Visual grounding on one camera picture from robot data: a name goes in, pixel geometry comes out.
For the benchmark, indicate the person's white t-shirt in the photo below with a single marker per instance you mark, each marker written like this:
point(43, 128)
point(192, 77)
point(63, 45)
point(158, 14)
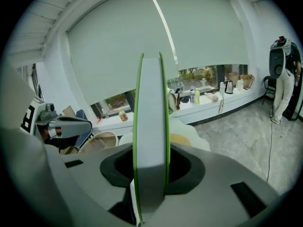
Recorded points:
point(19, 174)

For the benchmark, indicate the fried egg shaped cushion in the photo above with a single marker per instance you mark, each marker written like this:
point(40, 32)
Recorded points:
point(184, 129)

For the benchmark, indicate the beige canvas bag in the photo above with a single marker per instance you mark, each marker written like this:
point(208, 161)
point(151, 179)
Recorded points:
point(174, 102)

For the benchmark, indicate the yellow drink bottle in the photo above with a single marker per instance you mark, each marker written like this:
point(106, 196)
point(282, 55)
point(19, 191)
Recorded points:
point(197, 98)

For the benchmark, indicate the white plastic jug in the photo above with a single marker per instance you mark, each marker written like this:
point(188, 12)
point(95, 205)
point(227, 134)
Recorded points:
point(240, 85)

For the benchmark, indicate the brown cardboard box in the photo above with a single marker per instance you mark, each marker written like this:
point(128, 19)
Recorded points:
point(69, 111)

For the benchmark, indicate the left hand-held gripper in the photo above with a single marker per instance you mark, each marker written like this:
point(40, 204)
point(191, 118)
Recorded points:
point(40, 117)

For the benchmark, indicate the woven basket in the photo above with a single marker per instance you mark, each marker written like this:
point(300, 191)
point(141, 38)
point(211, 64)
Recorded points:
point(247, 81)

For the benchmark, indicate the orange tea bottle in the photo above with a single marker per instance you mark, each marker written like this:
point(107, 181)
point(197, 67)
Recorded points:
point(123, 116)

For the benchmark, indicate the black cabinet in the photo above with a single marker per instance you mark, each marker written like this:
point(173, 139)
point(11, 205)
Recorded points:
point(296, 103)

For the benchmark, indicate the clear bottle blue label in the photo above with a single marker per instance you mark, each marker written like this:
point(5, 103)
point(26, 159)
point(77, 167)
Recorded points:
point(192, 97)

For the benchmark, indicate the white roller blind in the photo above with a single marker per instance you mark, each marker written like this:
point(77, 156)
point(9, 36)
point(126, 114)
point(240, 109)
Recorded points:
point(118, 55)

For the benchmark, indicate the black folding chair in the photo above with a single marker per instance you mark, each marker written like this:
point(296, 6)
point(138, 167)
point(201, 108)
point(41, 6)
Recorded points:
point(268, 89)

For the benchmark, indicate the steel electric kettle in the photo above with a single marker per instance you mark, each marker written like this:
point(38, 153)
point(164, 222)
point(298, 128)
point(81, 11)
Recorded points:
point(229, 87)

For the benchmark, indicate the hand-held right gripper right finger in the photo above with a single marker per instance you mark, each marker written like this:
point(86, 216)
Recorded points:
point(213, 174)

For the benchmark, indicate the green-bordered book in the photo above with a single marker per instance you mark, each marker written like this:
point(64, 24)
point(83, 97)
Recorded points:
point(151, 115)

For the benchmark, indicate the white window sill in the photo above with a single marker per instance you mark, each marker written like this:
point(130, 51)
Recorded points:
point(208, 107)

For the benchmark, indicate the pink plush toy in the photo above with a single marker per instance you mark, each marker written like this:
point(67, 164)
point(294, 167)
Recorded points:
point(211, 97)

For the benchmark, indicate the white hanging plush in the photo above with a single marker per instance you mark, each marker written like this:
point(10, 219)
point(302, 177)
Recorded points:
point(221, 98)

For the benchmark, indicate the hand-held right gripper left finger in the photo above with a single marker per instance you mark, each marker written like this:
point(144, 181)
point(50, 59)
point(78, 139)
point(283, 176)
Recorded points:
point(90, 185)

